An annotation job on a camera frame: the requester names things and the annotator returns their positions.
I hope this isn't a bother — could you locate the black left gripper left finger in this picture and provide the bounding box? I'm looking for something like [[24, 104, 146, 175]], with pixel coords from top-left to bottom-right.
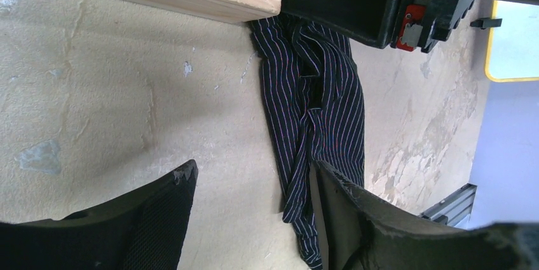
[[1, 160, 198, 269]]

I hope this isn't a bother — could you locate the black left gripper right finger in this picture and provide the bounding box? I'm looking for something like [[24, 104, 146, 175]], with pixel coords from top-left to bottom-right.
[[310, 161, 538, 269]]

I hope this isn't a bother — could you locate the black striped underwear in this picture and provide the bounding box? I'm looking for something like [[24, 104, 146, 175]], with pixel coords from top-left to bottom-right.
[[249, 13, 365, 269]]

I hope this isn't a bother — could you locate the white board with wooden frame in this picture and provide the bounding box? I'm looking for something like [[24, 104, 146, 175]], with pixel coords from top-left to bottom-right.
[[475, 0, 538, 83]]

